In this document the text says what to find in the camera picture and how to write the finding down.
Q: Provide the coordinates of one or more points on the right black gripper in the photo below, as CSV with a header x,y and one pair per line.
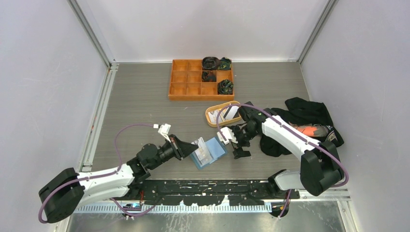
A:
x,y
239,152

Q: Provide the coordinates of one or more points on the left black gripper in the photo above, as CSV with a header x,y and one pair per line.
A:
x,y
181,149

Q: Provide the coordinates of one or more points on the blue leather card holder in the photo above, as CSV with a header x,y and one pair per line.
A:
x,y
216,149

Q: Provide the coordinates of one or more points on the white patterned card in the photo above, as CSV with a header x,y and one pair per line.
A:
x,y
213,116

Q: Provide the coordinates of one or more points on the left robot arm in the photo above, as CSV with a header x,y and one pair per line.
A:
x,y
70,190

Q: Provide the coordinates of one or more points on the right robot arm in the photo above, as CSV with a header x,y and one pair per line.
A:
x,y
320,166

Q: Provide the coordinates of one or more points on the black and white card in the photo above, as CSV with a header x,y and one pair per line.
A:
x,y
230,112

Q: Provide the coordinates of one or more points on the oval wooden tray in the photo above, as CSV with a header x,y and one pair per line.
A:
x,y
220,106

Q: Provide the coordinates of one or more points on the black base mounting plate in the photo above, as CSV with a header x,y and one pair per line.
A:
x,y
243,192

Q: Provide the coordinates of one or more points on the orange compartment organizer tray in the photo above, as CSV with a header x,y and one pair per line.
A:
x,y
186,83

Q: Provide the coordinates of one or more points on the black garment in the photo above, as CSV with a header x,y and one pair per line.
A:
x,y
300,112

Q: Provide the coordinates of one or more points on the dark rolled sock middle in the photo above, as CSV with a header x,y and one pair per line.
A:
x,y
208,76

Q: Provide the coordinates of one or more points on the dark rolled sock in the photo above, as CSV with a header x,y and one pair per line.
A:
x,y
208,76
210,63

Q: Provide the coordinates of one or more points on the dark rolled sock top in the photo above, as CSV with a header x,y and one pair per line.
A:
x,y
210,63

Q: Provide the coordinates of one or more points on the green rolled sock top right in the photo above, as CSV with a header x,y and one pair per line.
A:
x,y
225,64

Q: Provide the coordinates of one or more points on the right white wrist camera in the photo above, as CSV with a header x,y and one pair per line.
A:
x,y
226,136

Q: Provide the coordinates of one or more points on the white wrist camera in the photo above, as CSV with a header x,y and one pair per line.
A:
x,y
163,130
226,136

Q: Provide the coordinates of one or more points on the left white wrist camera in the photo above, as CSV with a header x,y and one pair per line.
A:
x,y
163,130

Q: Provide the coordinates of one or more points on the aluminium frame rail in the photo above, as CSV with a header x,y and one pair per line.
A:
x,y
140,206

